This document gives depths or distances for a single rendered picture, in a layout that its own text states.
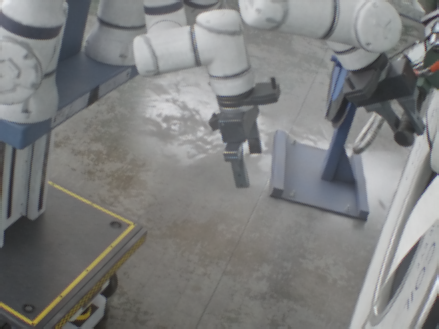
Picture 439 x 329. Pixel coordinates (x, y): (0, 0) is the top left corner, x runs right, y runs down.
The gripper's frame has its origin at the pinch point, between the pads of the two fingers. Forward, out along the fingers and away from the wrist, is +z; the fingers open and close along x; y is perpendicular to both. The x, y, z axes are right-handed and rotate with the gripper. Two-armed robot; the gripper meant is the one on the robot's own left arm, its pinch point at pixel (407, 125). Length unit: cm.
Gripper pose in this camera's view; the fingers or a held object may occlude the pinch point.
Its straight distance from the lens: 133.2
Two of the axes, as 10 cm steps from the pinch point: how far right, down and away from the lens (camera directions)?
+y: 4.0, -7.2, 5.7
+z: 5.8, 6.8, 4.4
